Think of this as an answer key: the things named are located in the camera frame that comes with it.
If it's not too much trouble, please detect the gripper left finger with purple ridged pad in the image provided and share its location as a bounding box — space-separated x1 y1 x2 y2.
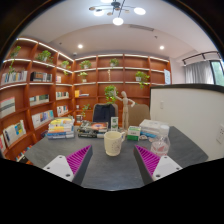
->
44 145 93 185

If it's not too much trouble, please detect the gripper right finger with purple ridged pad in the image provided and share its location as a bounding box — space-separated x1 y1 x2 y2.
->
133 145 182 185

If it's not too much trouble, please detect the clear plastic water bottle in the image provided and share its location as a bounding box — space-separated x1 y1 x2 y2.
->
151 125 170 156

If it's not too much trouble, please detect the green and white box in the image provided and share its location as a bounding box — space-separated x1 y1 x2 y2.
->
127 126 141 141

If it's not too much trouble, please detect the stack of white books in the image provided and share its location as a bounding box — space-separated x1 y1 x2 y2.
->
139 119 163 138

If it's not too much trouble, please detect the dark books stack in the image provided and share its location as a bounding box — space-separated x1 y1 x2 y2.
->
77 121 108 138

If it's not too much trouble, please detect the stack of colourful books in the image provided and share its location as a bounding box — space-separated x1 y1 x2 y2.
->
47 117 74 139

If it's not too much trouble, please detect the cream ceramic mug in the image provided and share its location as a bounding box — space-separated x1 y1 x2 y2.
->
104 131 125 156

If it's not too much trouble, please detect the tan chair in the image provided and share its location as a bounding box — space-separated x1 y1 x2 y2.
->
128 104 150 126

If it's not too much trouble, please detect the small green standing card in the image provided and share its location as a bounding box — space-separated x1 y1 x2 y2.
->
111 117 119 131

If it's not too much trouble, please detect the dark blue office chair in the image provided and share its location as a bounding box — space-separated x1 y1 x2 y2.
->
93 104 115 122

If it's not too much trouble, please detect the white partition counter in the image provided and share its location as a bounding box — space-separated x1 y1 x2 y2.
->
150 84 224 160

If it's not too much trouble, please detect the wooden artist mannequin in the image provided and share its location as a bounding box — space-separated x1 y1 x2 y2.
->
114 91 135 130

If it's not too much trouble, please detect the potted green plant on desk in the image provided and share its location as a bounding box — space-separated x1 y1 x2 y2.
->
104 85 118 104

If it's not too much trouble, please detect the grey window curtain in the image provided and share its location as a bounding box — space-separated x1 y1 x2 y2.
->
184 61 214 84

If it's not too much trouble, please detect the ceiling chandelier lamp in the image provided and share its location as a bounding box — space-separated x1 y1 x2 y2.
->
89 0 146 26

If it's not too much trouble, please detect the wooden bookshelf wall unit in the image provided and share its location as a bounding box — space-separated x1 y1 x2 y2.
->
0 37 171 160

